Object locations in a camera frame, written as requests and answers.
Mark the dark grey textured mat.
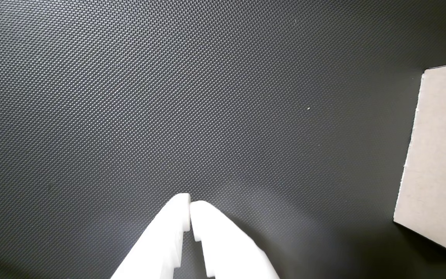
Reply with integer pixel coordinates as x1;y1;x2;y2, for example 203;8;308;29
0;0;446;279

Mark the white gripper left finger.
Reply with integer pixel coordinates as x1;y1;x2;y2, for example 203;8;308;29
110;193;191;279

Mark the small open cardboard box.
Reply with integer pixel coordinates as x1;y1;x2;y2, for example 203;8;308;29
393;60;446;262

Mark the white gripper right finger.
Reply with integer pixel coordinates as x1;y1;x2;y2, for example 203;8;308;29
190;200;280;279

